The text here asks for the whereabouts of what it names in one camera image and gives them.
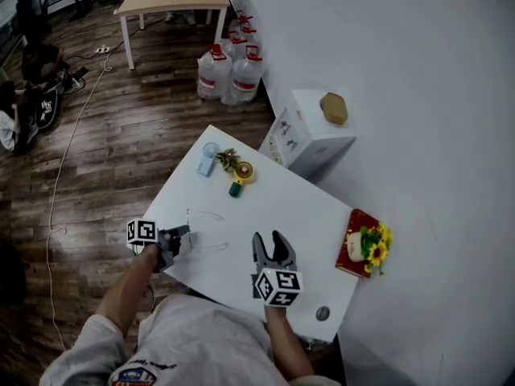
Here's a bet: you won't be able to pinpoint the light blue mini fan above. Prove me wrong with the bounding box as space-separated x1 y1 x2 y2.
196 142 220 178

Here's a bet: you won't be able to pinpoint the small artificial green plant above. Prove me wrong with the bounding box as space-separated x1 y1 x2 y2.
213 147 242 173

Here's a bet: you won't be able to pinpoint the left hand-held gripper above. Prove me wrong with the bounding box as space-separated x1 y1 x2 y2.
126 217 194 273

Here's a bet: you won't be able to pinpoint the clear frame glasses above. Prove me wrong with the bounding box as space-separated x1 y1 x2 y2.
185 207 229 253

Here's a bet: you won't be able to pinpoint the brown hexagonal box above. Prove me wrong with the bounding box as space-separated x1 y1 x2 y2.
319 92 349 127

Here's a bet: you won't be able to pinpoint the person's white printed shirt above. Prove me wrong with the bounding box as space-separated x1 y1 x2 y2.
38 294 343 386

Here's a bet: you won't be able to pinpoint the yellow fan with green handle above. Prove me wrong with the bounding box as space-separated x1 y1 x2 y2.
228 160 256 199

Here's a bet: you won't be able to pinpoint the black bag with white print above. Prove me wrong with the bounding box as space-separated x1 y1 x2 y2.
33 88 62 131

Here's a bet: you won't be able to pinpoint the black floor cable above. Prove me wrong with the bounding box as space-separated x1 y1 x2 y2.
63 16 167 62

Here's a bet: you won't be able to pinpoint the red patterned box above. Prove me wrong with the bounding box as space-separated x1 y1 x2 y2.
334 208 388 279

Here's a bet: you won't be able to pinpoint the clear water jug red cap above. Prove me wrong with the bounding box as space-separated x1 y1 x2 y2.
219 30 248 62
239 23 261 55
196 43 233 101
225 44 265 105
228 9 254 35

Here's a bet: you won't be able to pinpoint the white rope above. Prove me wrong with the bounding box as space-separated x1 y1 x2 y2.
44 49 114 352

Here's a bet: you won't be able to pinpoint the person's left forearm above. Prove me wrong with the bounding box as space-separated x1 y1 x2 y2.
95 242 161 338

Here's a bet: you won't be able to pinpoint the sunflowers in white pot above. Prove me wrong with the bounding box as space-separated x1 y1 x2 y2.
346 221 394 277

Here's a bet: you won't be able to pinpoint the person's right forearm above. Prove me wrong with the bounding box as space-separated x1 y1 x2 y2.
262 303 315 382

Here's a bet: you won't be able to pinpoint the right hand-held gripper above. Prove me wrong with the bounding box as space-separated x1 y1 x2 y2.
252 229 304 308

